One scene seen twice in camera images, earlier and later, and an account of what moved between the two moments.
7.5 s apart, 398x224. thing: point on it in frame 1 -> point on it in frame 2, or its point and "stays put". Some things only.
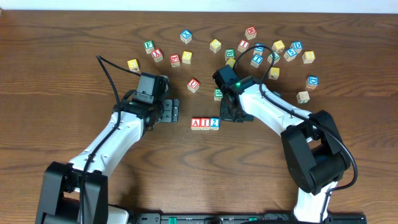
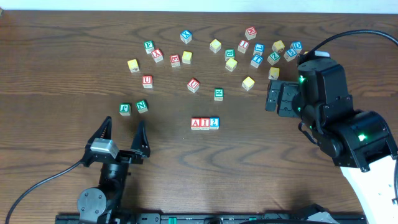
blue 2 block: (215, 123) stays put
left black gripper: (170, 110) -> (123, 156)
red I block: (204, 124) stays put
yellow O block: (278, 46) stays put
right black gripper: (231, 115) -> (283, 100)
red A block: (195, 123) stays put
